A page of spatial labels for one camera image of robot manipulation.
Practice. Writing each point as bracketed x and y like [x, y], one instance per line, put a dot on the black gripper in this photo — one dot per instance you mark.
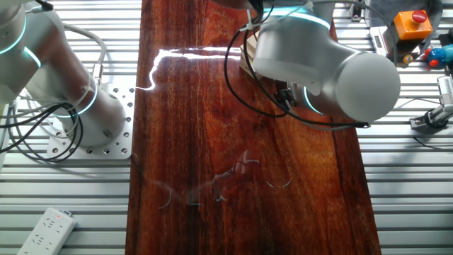
[285, 95]

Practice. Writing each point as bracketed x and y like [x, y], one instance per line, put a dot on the wooden Jenga block tower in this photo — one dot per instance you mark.
[247, 53]

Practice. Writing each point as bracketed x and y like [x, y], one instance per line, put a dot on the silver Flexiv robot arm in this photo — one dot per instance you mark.
[318, 53]

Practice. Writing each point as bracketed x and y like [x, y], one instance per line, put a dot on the silver flat device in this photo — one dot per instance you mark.
[378, 40]

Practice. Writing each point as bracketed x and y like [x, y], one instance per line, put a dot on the black metal clamp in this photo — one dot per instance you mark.
[355, 10]

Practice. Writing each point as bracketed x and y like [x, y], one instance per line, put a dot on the brown wooden board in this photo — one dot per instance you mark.
[247, 212]

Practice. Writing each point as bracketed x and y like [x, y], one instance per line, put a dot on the small yellow ball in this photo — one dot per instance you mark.
[408, 59]

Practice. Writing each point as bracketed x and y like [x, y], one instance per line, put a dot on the orange emergency stop box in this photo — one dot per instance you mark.
[410, 28]

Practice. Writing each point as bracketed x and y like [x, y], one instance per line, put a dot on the blue plastic toy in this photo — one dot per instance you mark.
[439, 56]

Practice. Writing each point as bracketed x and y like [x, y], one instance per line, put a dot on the white power strip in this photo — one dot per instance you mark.
[46, 233]

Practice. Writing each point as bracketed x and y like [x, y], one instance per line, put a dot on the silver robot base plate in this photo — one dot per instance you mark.
[130, 143]

